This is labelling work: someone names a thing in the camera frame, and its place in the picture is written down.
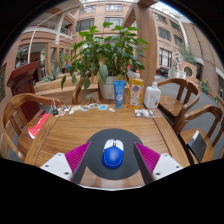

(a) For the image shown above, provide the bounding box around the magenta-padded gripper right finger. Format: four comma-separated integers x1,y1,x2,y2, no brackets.
133,142,184,186

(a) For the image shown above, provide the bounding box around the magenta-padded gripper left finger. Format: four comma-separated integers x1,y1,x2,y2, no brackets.
39,142,92,185

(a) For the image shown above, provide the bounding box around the blue and white computer mouse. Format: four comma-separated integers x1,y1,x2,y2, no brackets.
101,138,125,170

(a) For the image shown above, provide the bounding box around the round black mouse pad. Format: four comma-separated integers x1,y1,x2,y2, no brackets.
84,128,144,181

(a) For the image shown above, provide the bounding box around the black notebook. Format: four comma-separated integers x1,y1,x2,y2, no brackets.
187,129,208,163

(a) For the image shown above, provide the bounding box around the red paper shopping bag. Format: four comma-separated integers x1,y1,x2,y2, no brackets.
27,112,54,140

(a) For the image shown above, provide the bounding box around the black key fob with keys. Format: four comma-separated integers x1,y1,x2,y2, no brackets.
49,99,59,116

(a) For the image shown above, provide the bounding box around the wooden armchair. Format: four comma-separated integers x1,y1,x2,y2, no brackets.
173,104,224,166
0,92,64,161
71,75,101,106
156,77,202,126

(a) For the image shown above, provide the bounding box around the clear plastic packet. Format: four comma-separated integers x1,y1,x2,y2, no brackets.
134,108,155,119

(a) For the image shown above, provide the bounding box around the white pump bottle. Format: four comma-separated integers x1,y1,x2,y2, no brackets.
143,75,162,110

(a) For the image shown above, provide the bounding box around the yellow liquid soap bottle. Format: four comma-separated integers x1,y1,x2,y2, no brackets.
126,69,145,110

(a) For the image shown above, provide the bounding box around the blue squeeze tube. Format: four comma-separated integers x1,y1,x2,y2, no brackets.
112,79,127,110

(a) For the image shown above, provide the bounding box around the spiky green plant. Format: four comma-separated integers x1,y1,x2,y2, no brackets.
43,64,64,83

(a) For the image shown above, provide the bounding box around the yellow flowering potted plant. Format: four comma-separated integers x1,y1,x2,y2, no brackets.
199,78,211,95

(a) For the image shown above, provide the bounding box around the dark parked car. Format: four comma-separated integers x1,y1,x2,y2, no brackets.
156,67,169,78

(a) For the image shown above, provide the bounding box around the white statue on plinth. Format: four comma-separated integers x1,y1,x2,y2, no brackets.
168,53,188,80

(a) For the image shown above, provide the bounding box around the dark bust statue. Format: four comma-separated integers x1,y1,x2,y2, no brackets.
14,46,29,69

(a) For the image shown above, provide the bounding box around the green plant in white pot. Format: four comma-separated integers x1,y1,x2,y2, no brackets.
60,21,149,100

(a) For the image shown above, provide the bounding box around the dark red wooden pedestal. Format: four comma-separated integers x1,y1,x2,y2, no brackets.
6,60,43,123

